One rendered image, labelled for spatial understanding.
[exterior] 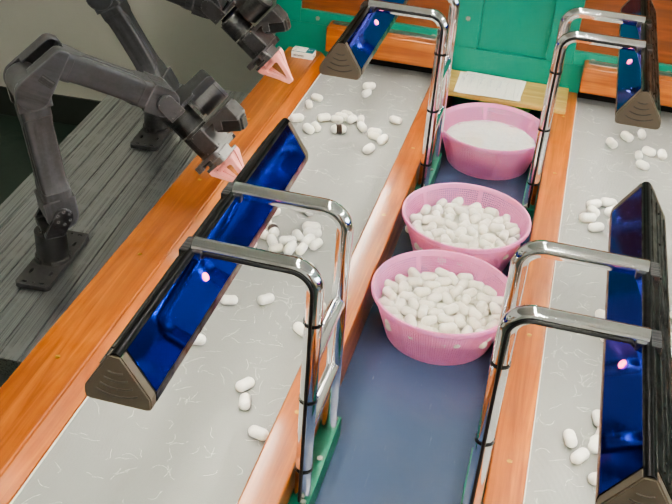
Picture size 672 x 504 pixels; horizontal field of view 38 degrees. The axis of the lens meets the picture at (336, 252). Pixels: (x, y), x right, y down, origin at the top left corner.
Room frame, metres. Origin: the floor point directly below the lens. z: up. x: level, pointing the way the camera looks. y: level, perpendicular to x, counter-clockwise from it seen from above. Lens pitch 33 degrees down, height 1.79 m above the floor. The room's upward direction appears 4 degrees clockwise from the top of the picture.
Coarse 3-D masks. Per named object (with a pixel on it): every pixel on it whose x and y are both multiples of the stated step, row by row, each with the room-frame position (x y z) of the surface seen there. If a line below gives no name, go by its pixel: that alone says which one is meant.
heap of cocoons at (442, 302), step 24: (384, 288) 1.47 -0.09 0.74; (408, 288) 1.50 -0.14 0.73; (432, 288) 1.50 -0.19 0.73; (456, 288) 1.49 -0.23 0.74; (480, 288) 1.51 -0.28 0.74; (408, 312) 1.41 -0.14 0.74; (432, 312) 1.42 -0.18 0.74; (456, 312) 1.43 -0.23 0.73; (480, 312) 1.43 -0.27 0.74; (408, 336) 1.35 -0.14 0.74
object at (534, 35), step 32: (288, 0) 2.58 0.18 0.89; (320, 0) 2.57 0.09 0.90; (352, 0) 2.55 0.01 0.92; (416, 0) 2.51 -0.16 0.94; (480, 0) 2.47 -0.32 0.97; (512, 0) 2.46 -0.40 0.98; (544, 0) 2.44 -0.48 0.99; (576, 0) 2.42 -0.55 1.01; (608, 0) 2.41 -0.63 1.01; (416, 32) 2.50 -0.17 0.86; (480, 32) 2.47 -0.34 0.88; (512, 32) 2.46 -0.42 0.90; (544, 32) 2.44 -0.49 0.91; (608, 32) 2.41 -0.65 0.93; (576, 64) 2.41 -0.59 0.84
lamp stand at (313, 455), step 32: (224, 192) 1.15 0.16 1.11; (256, 192) 1.15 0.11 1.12; (288, 192) 1.15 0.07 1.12; (352, 224) 1.13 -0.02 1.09; (224, 256) 1.00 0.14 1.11; (256, 256) 0.99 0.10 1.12; (288, 256) 0.99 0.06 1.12; (320, 288) 0.98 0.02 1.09; (320, 320) 0.98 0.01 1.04; (320, 352) 1.00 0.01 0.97; (320, 384) 1.07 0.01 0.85; (320, 448) 1.08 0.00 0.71; (320, 480) 1.03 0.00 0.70
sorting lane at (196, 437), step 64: (384, 128) 2.15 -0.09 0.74; (320, 192) 1.82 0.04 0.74; (320, 256) 1.57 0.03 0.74; (256, 320) 1.35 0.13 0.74; (192, 384) 1.17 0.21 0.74; (256, 384) 1.19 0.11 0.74; (64, 448) 1.01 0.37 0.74; (128, 448) 1.02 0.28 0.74; (192, 448) 1.03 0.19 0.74; (256, 448) 1.04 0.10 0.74
